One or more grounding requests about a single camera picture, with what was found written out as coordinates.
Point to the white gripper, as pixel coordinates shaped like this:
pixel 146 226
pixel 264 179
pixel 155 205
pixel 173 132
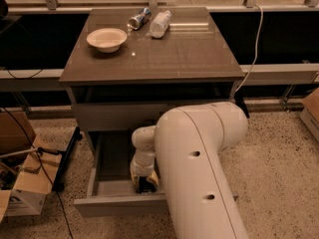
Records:
pixel 141 168

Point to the blue rxbar snack bar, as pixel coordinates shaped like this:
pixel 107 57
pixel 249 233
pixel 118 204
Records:
pixel 145 186

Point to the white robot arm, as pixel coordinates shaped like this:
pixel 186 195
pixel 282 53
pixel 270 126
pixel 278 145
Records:
pixel 183 146

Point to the open grey middle drawer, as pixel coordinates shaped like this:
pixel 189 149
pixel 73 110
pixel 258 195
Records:
pixel 110 188

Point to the closed grey upper drawer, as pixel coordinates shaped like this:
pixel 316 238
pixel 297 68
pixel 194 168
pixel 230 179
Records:
pixel 100 117

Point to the grey drawer cabinet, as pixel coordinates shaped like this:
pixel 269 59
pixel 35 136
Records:
pixel 190 64

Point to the black floor stand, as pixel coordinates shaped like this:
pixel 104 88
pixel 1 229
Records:
pixel 58 185

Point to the open cardboard box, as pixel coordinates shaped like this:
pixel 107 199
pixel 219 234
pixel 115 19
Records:
pixel 27 176

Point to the white bowl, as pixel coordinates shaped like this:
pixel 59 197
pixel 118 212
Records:
pixel 107 40

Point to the cardboard box at right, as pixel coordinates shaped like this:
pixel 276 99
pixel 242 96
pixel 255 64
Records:
pixel 310 113

